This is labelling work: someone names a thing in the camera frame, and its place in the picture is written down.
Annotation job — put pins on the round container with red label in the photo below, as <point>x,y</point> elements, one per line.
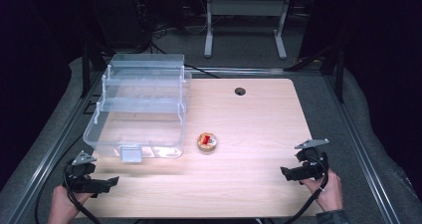
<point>207,142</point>

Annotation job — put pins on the person's left hand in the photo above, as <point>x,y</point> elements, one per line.
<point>63,207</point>

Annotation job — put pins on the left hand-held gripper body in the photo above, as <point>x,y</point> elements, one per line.
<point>81,172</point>

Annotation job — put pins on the black metal stand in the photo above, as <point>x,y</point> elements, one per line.
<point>87,71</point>
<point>338,78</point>

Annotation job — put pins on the grey metal rail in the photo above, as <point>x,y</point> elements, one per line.
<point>239,70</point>
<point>43,164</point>
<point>361,157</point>

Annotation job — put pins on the clear plastic tiered storage box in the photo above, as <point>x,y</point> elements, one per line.
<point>139,127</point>

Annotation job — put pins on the grey metal desk frame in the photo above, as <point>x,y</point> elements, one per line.
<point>245,8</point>

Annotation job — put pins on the person's right hand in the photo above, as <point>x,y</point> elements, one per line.
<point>330,192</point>

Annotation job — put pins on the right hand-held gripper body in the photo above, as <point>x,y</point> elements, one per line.
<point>313,164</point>

